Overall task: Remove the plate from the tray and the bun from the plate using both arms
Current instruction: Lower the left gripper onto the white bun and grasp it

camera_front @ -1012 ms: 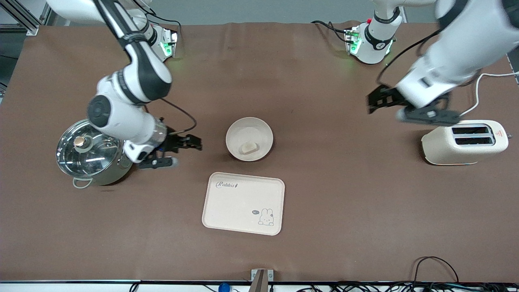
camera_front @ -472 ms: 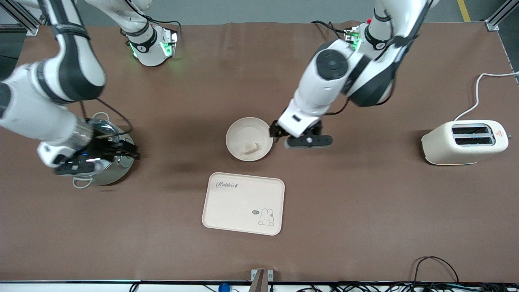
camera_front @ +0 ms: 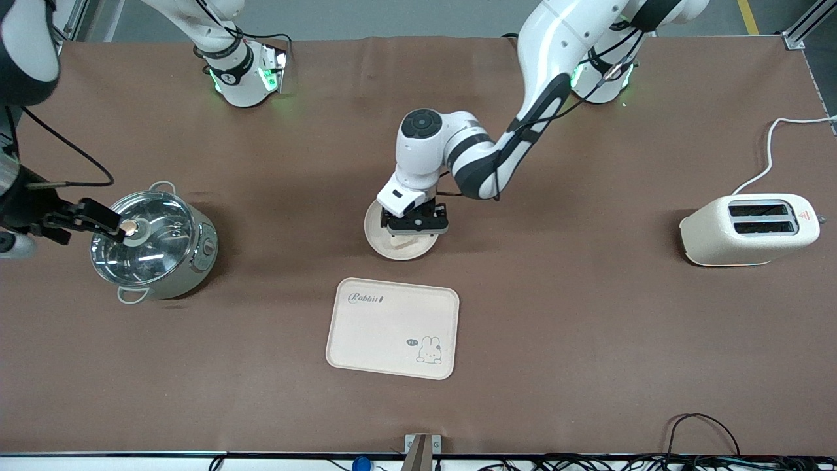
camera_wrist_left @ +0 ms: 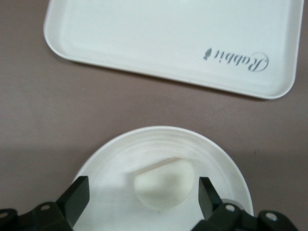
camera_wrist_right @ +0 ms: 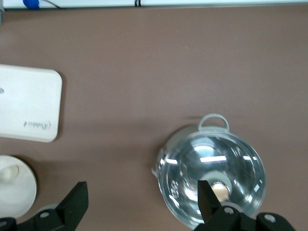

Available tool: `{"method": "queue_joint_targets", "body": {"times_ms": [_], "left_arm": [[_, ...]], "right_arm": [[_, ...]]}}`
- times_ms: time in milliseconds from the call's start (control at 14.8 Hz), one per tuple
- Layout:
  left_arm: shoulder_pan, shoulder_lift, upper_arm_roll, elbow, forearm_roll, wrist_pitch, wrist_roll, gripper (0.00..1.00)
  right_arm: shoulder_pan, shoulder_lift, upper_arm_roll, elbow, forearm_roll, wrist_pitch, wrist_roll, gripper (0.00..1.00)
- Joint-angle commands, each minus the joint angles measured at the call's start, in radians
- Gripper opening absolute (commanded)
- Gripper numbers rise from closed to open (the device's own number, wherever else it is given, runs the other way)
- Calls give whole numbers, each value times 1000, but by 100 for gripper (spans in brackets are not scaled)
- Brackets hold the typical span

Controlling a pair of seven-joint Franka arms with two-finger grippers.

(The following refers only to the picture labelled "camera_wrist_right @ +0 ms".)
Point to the white steamed bun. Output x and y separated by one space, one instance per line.
9 173

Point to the glass pot lid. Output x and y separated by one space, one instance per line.
240 156

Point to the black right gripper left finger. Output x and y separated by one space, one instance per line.
67 211

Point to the blue round cap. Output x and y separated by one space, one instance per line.
31 3

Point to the cream rectangular tray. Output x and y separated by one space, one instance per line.
29 103

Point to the pale green electric pot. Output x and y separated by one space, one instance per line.
178 139

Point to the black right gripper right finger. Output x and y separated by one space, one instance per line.
216 216

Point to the brown table mat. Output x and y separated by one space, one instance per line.
156 72

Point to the cream round plate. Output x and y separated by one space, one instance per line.
16 195

